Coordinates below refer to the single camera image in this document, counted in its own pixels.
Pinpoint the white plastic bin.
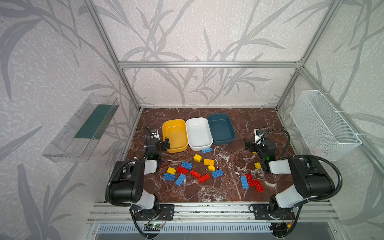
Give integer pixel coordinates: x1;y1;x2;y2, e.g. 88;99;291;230
186;117;214;152

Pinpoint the yellow plastic bin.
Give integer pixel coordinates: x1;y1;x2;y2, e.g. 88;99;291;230
163;119;189;154

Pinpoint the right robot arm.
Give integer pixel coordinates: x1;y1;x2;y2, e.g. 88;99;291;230
245;138;343;219

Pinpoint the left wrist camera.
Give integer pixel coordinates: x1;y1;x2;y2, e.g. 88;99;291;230
151;129;160;139

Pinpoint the white wire mesh basket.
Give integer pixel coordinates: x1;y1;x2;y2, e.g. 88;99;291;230
290;90;362;162

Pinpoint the blue brick group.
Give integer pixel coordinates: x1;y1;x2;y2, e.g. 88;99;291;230
241;176;249;189

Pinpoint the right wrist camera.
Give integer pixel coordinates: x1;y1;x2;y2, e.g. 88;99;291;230
254;129;264;144

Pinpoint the clear plastic wall tray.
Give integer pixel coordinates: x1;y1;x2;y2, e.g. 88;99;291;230
42;94;120;163

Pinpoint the red brick right upper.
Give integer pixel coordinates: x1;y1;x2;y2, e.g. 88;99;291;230
246;174;255;187

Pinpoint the red brick upper left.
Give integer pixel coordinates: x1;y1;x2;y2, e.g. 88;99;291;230
177;166;189;175

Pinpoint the green circuit board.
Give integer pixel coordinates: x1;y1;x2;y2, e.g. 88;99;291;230
144;223;163;232

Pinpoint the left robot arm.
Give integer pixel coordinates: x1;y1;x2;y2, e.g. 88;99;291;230
105;138;171;215

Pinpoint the yellow sloped brick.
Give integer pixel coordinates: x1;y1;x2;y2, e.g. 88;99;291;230
194;154;202;163

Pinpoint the yellow long brick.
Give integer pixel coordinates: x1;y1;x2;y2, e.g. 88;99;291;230
204;159;215;166

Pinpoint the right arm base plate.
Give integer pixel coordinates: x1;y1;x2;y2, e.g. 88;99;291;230
249;204;296;221

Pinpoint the red brick right lower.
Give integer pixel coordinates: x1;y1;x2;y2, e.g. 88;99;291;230
253;180;265;193

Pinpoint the teal plastic bin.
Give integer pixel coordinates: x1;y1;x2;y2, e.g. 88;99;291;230
208;113;236;145

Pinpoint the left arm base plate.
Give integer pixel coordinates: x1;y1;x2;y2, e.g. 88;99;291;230
134;204;175;221

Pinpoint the blue brick by white bin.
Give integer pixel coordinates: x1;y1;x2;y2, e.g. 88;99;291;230
202;148;212;154

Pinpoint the aluminium front rail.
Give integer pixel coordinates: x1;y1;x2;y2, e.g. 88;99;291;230
87;202;340;224

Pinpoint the right base wiring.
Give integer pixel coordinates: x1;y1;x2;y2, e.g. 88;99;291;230
269;220;296;239

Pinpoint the small yellow brick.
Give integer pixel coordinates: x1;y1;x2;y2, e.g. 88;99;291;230
208;165;216;172

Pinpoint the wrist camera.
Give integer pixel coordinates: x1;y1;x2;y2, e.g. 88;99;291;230
254;129;264;144
151;129;160;139

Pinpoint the red brick lower middle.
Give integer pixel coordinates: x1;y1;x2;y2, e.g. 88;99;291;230
199;174;210;184

